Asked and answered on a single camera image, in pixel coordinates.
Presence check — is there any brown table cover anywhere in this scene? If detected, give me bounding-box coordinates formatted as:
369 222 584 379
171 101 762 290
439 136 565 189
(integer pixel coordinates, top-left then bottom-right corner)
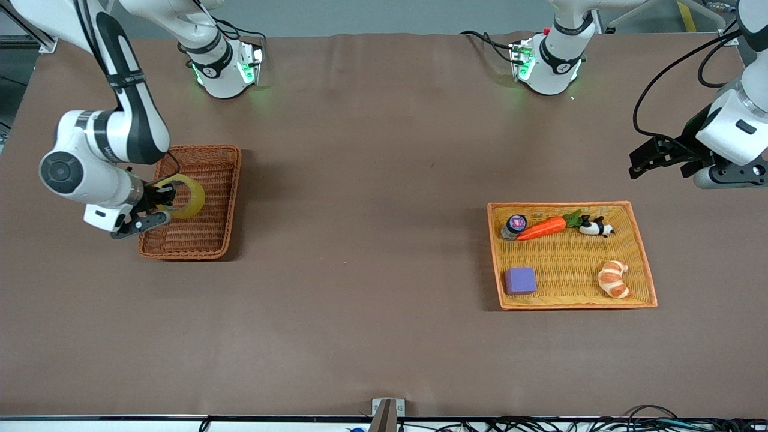
0 33 768 419

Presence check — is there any black cable bundle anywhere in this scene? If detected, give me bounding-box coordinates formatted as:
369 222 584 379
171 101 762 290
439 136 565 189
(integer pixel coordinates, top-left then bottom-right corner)
396 405 768 432

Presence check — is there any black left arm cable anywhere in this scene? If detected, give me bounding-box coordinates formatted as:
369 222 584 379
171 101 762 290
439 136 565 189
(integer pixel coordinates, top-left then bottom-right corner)
633 30 745 143

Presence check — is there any metal arm base connector box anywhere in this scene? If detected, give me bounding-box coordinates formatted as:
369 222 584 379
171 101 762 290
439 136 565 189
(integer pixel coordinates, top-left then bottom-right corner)
239 40 266 86
509 39 536 83

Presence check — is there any orange toy carrot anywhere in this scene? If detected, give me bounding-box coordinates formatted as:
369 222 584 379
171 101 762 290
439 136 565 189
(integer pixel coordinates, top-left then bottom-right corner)
516 210 584 242

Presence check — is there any small jar pink lid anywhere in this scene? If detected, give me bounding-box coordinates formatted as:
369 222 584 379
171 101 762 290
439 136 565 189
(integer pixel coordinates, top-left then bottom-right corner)
501 214 528 241

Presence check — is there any black white panda toy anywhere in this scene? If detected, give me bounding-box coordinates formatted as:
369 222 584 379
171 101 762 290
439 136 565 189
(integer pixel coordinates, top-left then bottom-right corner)
578 215 615 238

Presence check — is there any toy croissant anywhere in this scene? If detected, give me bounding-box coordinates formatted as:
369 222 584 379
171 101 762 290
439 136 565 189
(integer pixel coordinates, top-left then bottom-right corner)
598 260 632 299

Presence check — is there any clear yellowish tape roll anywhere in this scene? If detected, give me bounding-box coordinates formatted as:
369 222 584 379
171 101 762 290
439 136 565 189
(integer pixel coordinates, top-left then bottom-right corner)
155 174 206 220

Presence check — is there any brown wicker basket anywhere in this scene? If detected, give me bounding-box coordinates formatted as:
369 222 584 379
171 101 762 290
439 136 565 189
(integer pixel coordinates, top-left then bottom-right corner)
137 145 242 261

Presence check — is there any metal bracket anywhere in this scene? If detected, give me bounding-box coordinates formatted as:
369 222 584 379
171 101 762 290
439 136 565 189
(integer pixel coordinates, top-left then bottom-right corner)
371 398 406 432

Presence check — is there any orange wicker tray basket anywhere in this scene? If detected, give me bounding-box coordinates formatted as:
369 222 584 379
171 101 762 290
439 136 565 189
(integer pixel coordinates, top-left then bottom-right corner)
487 201 658 311

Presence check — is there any black base power cable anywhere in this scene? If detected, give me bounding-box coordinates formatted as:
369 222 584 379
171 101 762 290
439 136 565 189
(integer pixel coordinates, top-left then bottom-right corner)
460 29 518 64

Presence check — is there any purple cube block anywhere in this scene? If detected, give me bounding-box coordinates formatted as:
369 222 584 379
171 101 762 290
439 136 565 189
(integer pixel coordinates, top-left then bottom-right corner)
503 266 538 296

